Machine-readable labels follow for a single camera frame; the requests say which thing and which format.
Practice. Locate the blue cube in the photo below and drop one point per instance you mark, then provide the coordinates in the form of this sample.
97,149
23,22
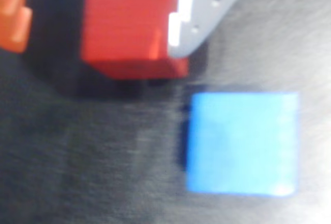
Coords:
243,143

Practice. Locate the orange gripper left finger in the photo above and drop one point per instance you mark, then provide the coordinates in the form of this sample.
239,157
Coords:
13,22

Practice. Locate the red cube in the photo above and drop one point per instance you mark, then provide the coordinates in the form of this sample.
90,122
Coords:
124,22

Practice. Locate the black table mat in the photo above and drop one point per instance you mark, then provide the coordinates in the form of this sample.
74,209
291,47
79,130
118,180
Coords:
90,156

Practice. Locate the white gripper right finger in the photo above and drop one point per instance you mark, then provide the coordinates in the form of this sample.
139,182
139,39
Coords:
207,9

